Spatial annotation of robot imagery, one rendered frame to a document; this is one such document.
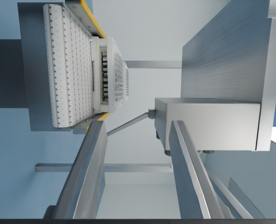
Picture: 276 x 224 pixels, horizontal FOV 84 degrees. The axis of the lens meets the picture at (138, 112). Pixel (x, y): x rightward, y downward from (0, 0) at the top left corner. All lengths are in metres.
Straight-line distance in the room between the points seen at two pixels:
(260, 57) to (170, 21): 3.58
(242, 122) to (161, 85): 3.49
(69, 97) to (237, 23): 0.46
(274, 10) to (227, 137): 0.26
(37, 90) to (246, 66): 0.50
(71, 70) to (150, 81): 3.45
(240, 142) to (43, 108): 0.45
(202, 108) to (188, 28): 3.71
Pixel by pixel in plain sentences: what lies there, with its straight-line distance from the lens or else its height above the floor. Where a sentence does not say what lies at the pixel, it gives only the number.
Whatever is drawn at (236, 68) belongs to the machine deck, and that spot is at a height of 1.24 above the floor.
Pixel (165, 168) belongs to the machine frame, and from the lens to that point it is 1.57.
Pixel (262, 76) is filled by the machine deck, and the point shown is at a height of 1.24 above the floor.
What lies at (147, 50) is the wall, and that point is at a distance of 3.79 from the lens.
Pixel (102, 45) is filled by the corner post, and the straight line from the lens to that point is 0.54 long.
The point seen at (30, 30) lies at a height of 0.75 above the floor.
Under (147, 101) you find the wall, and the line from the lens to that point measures 3.86.
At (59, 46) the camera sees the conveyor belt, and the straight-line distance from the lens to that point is 0.38.
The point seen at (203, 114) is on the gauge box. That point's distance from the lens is 0.35.
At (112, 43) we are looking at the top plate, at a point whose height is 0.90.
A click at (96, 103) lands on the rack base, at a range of 0.53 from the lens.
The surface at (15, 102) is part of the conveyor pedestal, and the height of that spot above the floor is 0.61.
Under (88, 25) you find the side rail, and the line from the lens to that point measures 0.49.
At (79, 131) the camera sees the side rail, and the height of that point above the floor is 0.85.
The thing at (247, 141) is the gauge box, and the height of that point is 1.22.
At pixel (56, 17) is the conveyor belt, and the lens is 0.40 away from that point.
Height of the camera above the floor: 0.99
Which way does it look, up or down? level
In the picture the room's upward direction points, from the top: 90 degrees clockwise
